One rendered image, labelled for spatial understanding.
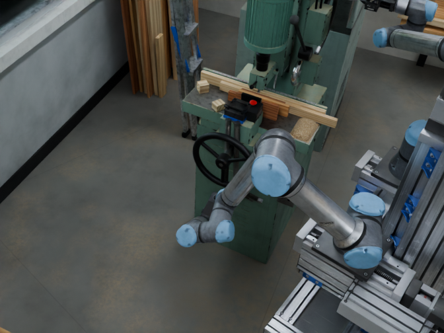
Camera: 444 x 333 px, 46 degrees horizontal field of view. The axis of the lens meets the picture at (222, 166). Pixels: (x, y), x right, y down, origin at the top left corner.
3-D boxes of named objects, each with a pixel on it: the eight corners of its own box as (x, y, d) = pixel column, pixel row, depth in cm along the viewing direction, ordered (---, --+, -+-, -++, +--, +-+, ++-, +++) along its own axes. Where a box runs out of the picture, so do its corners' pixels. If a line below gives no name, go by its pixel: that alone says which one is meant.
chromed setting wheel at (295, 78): (287, 90, 232) (291, 66, 224) (296, 76, 240) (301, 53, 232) (293, 92, 231) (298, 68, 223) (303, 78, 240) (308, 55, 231)
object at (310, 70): (294, 80, 238) (298, 57, 229) (299, 73, 242) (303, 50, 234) (313, 86, 235) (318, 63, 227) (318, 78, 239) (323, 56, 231)
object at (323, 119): (219, 90, 239) (219, 82, 237) (221, 87, 241) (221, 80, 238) (334, 128, 224) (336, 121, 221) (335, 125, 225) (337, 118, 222)
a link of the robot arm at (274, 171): (390, 230, 173) (277, 127, 154) (390, 267, 162) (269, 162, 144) (360, 243, 180) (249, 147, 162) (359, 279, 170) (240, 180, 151)
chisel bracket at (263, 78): (247, 88, 227) (249, 73, 221) (259, 73, 236) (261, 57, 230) (263, 94, 225) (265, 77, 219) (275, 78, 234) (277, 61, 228)
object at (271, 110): (234, 107, 231) (236, 92, 225) (235, 105, 232) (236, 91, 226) (275, 121, 225) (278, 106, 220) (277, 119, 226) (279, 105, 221)
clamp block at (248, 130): (217, 134, 222) (219, 117, 215) (231, 116, 231) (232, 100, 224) (249, 145, 218) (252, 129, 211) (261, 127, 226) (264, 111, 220)
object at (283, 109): (237, 100, 234) (238, 90, 230) (238, 99, 235) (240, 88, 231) (287, 117, 228) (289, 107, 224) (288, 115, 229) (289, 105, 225)
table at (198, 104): (170, 122, 230) (170, 111, 226) (203, 87, 250) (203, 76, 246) (300, 169, 213) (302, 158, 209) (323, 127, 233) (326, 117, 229)
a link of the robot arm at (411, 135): (392, 147, 215) (402, 121, 205) (419, 139, 219) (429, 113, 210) (411, 166, 207) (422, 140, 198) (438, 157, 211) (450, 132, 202)
